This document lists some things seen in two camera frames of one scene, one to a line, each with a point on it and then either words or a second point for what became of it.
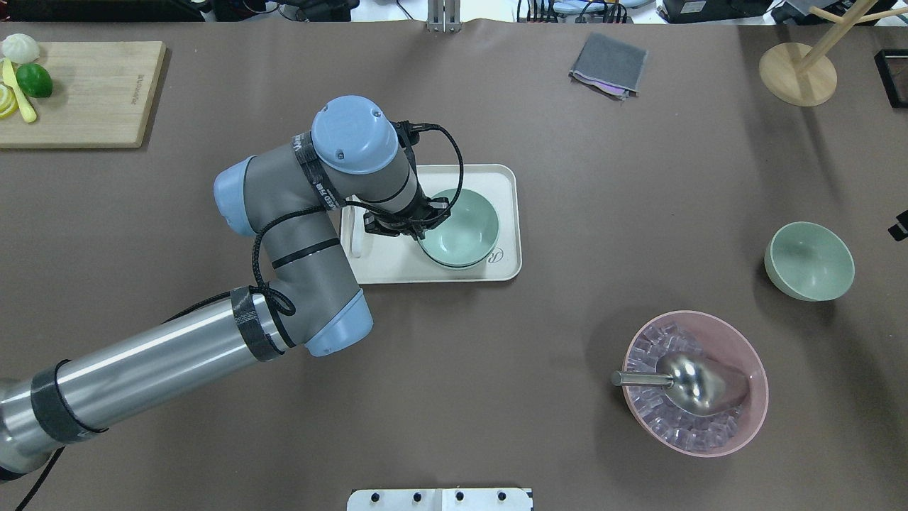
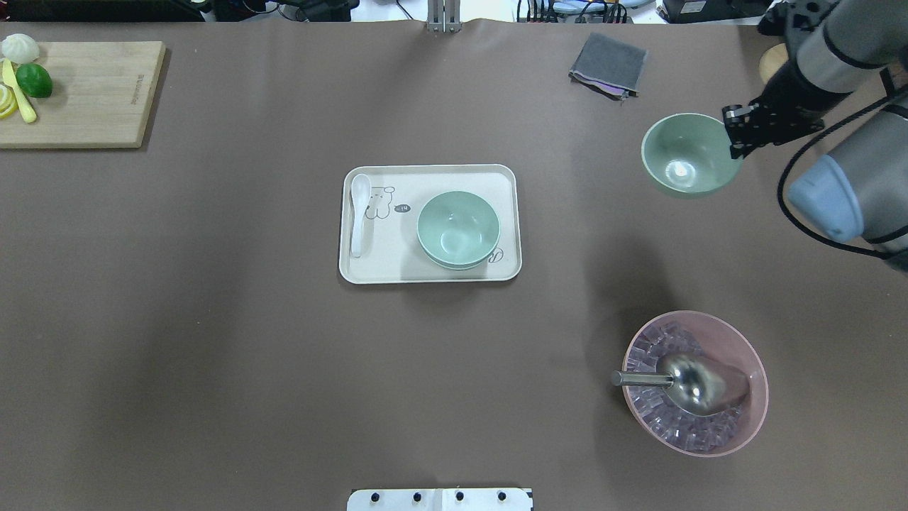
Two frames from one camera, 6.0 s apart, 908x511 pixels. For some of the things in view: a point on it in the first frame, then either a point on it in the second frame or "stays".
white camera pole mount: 440,499 stays
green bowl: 467,235 stays
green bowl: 809,262 → 689,152
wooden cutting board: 101,97 stays
